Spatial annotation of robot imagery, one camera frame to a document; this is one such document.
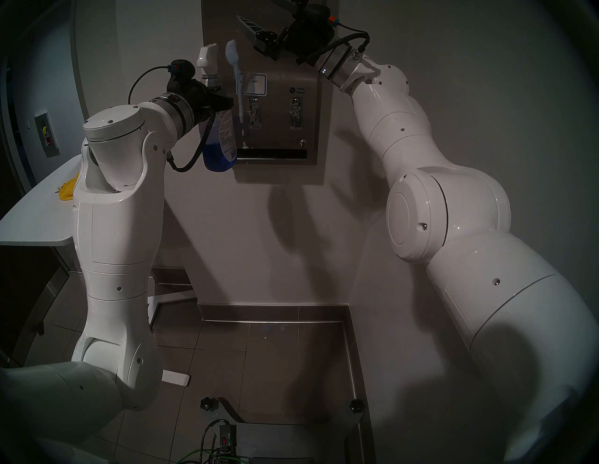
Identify white cleaner foam streak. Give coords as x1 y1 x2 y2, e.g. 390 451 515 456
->
225 39 249 151

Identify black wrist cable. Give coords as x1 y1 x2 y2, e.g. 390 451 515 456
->
297 21 371 64
128 65 216 174

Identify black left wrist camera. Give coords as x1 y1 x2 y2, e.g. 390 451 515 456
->
168 59 195 82

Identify gray wall switch box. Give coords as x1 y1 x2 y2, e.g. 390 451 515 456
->
35 111 61 158

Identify white overbed table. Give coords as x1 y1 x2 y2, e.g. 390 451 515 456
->
0 153 197 387

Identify gray robot base plate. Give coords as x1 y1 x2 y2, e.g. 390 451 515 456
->
200 397 366 464

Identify black box with red light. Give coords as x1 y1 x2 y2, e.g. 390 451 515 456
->
218 423 239 452

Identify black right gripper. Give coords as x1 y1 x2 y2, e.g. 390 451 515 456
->
236 0 334 61

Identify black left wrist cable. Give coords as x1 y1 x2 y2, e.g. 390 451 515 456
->
128 65 216 174

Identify stainless steel wall dispenser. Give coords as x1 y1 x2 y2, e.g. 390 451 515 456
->
201 0 334 166

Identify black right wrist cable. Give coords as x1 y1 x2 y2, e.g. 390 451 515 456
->
297 21 371 64

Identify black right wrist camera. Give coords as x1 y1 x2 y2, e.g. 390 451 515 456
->
304 4 338 25

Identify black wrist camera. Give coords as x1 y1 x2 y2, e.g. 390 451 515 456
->
304 4 338 25
168 59 195 82

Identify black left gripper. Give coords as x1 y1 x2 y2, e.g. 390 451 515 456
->
166 77 235 125

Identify yellow cleaning cloth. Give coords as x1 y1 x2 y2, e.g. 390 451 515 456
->
57 173 81 202

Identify blue cleaner spray bottle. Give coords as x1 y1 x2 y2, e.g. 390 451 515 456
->
197 43 238 173

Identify green cable bundle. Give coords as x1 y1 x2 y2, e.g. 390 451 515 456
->
175 448 249 464

